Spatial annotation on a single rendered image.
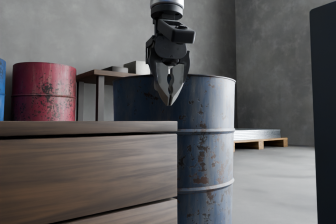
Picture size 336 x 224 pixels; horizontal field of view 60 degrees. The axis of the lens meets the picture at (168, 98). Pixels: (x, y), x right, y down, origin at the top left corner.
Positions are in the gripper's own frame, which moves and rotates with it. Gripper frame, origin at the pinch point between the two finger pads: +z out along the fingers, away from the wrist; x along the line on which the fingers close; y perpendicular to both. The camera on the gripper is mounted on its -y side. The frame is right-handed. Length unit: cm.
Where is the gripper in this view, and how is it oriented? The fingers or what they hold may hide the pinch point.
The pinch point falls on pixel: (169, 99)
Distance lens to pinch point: 61.4
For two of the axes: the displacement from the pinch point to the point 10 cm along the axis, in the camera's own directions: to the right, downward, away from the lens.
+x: -9.5, -0.3, -3.2
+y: -3.2, 0.7, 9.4
